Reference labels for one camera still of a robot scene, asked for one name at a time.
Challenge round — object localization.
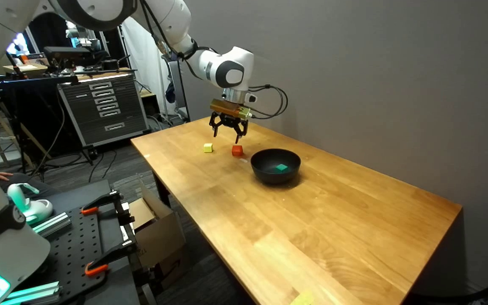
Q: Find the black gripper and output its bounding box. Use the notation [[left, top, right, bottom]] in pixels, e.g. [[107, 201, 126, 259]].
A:
[[207, 112, 252, 144]]

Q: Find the black bowl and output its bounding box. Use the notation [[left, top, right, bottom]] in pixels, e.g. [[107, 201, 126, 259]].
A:
[[250, 147, 304, 188]]

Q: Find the black table leg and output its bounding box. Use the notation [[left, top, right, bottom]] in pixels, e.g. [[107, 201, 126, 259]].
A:
[[153, 173, 174, 210]]

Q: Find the white curtain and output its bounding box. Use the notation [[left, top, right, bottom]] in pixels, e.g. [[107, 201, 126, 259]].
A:
[[121, 18, 187, 118]]

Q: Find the brown cardboard box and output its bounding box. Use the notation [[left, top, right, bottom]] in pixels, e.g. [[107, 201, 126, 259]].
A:
[[128, 191, 189, 271]]

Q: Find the black case white print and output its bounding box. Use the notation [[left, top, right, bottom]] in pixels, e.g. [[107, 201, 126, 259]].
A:
[[57, 71, 152, 149]]

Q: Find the black box device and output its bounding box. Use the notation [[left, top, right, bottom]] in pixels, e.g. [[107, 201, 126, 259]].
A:
[[43, 45, 94, 73]]

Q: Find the yellow sticky note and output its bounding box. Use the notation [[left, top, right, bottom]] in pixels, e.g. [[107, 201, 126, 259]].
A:
[[290, 289, 319, 305]]

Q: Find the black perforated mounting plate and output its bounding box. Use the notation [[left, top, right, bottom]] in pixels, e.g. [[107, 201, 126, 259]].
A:
[[6, 178, 145, 305]]

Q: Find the silver aluminium extrusion bar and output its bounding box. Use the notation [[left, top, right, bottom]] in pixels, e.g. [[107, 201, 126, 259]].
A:
[[31, 211, 72, 237]]

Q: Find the wooden board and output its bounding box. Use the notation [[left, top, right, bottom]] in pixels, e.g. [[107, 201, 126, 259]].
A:
[[2, 59, 52, 76]]

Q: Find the mint green handheld device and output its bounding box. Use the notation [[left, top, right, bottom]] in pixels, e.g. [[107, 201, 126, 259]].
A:
[[6, 181, 55, 227]]

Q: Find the teal extrusion bar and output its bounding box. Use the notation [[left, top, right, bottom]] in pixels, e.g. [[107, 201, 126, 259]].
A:
[[0, 279, 63, 305]]

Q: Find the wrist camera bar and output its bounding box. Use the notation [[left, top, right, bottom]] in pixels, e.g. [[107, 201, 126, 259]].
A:
[[209, 98, 255, 122]]

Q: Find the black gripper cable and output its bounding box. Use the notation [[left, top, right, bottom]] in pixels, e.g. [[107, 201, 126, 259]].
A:
[[243, 83, 290, 120]]

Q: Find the black clamp orange handle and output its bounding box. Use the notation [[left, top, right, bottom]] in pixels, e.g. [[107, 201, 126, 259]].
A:
[[80, 189, 136, 227], [84, 223, 143, 279]]

